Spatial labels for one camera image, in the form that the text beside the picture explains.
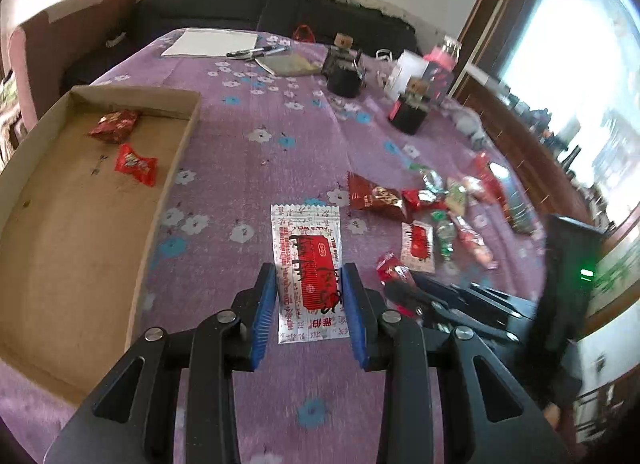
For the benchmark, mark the wooden cabinet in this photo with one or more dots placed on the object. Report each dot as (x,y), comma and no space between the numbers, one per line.
(530,138)

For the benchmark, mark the pale card on black stand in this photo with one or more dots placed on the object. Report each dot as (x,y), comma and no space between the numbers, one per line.
(409,68)

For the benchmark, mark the purple floral tablecloth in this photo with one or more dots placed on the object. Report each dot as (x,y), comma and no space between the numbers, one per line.
(240,168)

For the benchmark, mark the black marker pen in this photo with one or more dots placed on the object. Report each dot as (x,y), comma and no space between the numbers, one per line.
(255,51)

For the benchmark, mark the black sofa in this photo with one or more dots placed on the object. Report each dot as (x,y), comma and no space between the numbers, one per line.
(200,8)

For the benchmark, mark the pile of assorted snack packets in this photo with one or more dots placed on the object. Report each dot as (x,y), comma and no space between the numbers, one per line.
(375,196)

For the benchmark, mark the brown sofa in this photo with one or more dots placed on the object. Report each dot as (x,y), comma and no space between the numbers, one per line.
(75,43)

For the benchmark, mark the white and red snack packet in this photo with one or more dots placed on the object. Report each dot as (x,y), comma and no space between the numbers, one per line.
(310,244)

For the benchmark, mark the window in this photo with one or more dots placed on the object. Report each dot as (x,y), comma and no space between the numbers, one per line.
(575,43)

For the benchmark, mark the red bag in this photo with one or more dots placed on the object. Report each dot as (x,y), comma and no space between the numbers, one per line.
(303,33)

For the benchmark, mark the grey white cloth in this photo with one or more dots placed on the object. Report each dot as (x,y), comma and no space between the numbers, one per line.
(470,123)

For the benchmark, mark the cardboard box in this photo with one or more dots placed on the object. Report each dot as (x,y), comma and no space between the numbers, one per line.
(75,224)

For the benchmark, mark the white cup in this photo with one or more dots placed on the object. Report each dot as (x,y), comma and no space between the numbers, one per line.
(384,54)

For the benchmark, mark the white paper sheet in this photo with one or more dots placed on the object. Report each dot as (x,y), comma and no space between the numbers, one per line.
(205,42)

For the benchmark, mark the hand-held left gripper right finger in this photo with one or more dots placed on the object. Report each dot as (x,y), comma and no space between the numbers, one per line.
(354,319)

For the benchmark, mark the pink chair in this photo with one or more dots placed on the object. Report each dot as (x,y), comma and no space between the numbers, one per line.
(22,68)

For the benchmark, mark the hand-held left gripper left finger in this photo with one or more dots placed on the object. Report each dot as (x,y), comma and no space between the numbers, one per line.
(265,314)

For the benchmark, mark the red crinkly wrapper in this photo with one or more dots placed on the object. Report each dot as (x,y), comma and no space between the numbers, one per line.
(487,178)

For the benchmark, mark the pink water bottle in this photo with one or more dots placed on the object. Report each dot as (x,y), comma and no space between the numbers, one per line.
(440,68)

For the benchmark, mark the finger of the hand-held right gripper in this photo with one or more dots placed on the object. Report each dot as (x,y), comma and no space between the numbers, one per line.
(470,294)
(440,316)

